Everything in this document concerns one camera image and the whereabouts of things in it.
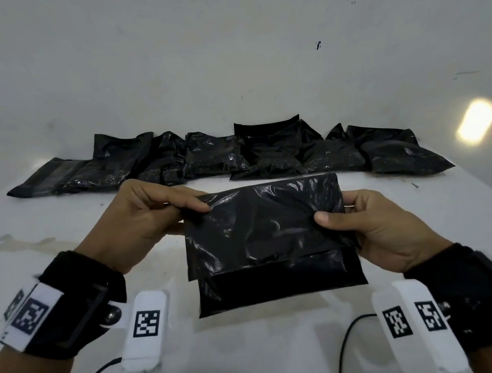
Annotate person's right hand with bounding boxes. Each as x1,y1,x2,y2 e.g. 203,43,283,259
310,177,458,287

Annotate person's left hand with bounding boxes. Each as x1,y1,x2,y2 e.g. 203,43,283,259
65,168,221,282

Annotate taped parcel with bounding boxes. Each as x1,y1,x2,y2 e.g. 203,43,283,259
2,152,97,203
176,168,371,320

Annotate row of black plastic packets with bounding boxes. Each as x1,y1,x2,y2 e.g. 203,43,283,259
56,84,457,227

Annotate black left wristband with markers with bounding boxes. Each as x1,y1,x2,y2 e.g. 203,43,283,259
0,243,136,370

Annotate black wristband with markers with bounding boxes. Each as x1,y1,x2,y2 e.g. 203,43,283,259
0,243,136,370
400,237,492,361

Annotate black right wristband with markers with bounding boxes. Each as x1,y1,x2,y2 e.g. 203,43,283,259
400,237,492,361

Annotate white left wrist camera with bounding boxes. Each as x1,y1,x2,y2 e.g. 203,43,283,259
112,287,180,373

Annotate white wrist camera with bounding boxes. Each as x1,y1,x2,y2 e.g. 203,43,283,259
112,287,180,373
369,272,474,373

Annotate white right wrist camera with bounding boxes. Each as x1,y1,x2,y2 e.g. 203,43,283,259
369,272,474,373

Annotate black right camera cable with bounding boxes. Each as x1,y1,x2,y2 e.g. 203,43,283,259
330,312,386,373

